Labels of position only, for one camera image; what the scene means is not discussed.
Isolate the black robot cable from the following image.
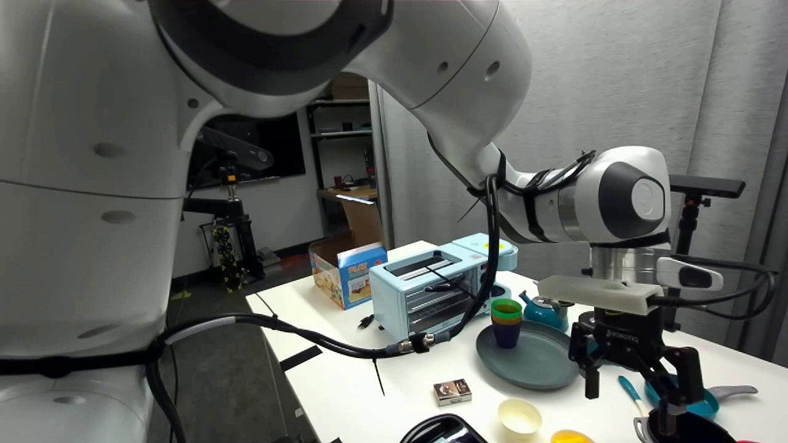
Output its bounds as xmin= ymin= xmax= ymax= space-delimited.
xmin=144 ymin=175 xmax=504 ymax=443

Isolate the black bowl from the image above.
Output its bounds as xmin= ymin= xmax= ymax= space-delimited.
xmin=647 ymin=413 xmax=735 ymax=443

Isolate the blue cardboard box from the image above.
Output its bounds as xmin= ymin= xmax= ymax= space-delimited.
xmin=308 ymin=242 xmax=386 ymax=309

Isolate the light blue toaster oven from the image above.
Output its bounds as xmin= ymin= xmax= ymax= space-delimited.
xmin=370 ymin=244 xmax=487 ymax=341

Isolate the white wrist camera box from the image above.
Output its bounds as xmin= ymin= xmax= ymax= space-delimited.
xmin=537 ymin=256 xmax=724 ymax=315

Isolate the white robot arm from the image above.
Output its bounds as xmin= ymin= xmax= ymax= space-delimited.
xmin=0 ymin=0 xmax=670 ymax=443

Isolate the small brown card box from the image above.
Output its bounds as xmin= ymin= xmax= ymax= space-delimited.
xmin=432 ymin=379 xmax=472 ymax=405

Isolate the black tray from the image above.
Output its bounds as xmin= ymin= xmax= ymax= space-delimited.
xmin=398 ymin=413 xmax=487 ymax=443

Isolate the teal pot with lid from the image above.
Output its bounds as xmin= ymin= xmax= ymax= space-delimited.
xmin=520 ymin=291 xmax=569 ymax=331

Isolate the teal handled utensil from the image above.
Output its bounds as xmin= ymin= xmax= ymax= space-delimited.
xmin=617 ymin=374 xmax=647 ymax=419

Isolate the cream plastic bowl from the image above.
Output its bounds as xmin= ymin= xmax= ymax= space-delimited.
xmin=496 ymin=398 xmax=542 ymax=443
xmin=551 ymin=430 xmax=594 ymax=443

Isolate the black camera on stand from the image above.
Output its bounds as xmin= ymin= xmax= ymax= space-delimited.
xmin=660 ymin=171 xmax=749 ymax=329

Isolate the teal frying pan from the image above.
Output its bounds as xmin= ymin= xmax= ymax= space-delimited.
xmin=643 ymin=371 xmax=760 ymax=422

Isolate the grey round plate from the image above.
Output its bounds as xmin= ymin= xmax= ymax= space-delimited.
xmin=475 ymin=323 xmax=578 ymax=392

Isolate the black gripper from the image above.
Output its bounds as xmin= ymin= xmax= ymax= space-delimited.
xmin=569 ymin=309 xmax=701 ymax=422

